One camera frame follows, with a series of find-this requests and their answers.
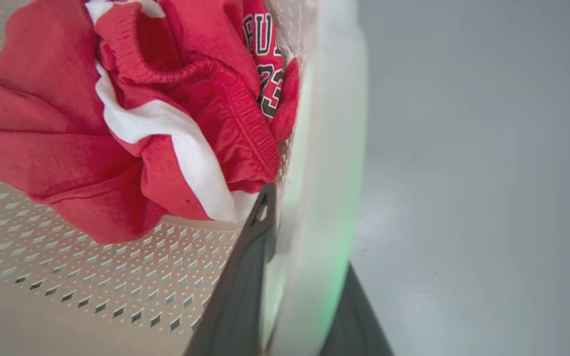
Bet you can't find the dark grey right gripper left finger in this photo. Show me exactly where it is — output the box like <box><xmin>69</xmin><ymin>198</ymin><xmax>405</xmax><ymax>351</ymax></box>
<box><xmin>184</xmin><ymin>182</ymin><xmax>278</xmax><ymax>356</ymax></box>

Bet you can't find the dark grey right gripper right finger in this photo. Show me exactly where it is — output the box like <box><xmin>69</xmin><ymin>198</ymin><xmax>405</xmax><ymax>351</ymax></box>
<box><xmin>319</xmin><ymin>264</ymin><xmax>394</xmax><ymax>356</ymax></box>

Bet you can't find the white perforated laundry basket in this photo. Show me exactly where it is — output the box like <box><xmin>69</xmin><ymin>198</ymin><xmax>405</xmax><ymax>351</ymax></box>
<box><xmin>0</xmin><ymin>0</ymin><xmax>369</xmax><ymax>356</ymax></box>

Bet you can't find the red and white sports garment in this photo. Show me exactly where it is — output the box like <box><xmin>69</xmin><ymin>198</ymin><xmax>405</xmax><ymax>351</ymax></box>
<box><xmin>0</xmin><ymin>0</ymin><xmax>300</xmax><ymax>245</ymax></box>

